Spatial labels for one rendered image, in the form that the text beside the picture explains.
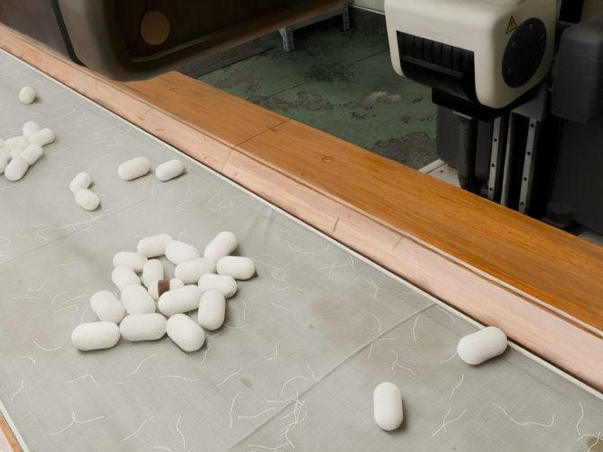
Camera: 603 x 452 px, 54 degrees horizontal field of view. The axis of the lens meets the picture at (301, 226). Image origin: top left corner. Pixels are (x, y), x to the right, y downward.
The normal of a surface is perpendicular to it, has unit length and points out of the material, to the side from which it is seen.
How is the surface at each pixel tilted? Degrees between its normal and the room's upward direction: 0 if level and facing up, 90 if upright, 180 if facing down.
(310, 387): 0
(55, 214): 0
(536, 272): 0
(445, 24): 98
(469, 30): 98
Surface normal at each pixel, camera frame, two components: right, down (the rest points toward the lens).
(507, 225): -0.11, -0.80
